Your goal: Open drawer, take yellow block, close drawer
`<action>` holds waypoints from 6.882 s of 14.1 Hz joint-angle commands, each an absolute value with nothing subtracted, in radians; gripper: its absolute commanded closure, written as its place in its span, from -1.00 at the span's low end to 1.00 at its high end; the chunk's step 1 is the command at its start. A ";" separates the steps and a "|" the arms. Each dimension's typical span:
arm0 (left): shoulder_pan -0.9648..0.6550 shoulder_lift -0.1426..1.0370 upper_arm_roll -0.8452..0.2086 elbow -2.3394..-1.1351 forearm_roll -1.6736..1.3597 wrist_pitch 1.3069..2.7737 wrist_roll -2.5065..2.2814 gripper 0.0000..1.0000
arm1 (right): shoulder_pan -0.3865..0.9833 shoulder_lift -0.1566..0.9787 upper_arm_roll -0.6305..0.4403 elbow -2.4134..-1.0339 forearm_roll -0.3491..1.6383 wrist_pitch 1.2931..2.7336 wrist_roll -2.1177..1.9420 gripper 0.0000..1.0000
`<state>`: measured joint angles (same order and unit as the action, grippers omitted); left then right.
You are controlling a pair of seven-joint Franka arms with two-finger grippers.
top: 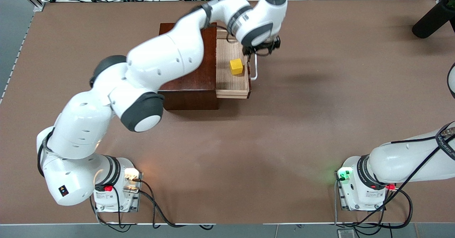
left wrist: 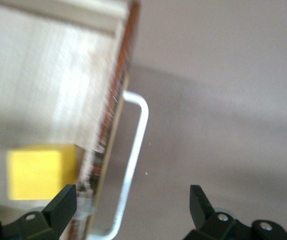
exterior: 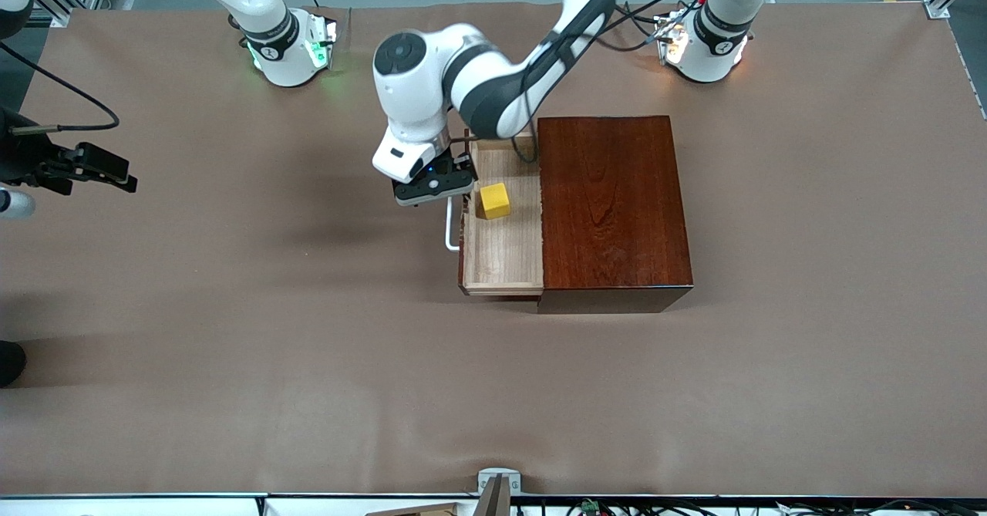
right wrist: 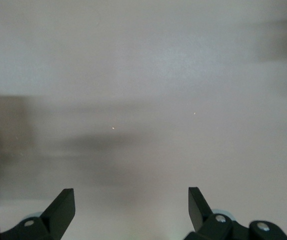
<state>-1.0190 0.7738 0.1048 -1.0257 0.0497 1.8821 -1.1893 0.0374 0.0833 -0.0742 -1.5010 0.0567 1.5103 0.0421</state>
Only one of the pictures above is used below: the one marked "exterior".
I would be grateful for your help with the yellow block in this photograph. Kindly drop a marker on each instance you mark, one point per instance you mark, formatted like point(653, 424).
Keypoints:
point(495, 201)

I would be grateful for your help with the aluminium mount post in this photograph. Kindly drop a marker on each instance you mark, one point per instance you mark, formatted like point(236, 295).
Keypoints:
point(493, 502)

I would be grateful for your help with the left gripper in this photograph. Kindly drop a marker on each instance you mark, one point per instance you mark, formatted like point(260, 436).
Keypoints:
point(460, 163)

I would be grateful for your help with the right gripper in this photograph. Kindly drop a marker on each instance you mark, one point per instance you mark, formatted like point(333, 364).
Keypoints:
point(23, 160)

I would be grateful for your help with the grey mount bracket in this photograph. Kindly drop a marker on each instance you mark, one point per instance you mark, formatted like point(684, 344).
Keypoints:
point(487, 473)

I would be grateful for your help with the dark wooden cabinet box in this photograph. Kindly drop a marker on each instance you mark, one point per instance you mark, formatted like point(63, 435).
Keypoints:
point(613, 207)

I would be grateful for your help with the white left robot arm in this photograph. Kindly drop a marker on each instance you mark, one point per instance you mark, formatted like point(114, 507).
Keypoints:
point(493, 84)

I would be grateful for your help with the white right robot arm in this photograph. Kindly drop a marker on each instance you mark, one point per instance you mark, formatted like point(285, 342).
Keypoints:
point(281, 61)

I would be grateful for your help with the brown cardboard piece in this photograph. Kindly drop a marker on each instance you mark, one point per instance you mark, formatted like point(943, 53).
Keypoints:
point(416, 510)

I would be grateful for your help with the brown table cloth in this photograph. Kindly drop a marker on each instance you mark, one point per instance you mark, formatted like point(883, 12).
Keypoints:
point(308, 308)

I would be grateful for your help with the black round object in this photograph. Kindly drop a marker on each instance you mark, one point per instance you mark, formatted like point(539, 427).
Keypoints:
point(9, 363)

